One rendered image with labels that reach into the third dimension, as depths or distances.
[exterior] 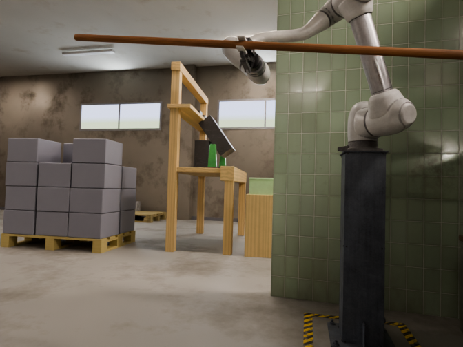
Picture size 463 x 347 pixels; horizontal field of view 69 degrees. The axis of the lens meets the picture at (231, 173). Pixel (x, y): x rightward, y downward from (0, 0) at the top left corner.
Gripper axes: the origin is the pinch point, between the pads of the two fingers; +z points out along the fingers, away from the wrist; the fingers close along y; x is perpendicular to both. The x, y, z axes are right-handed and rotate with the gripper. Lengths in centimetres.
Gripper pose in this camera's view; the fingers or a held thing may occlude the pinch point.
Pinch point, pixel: (242, 45)
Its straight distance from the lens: 142.3
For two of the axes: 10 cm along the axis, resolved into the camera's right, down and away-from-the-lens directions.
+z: -2.8, -0.4, -9.6
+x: -9.5, -1.5, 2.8
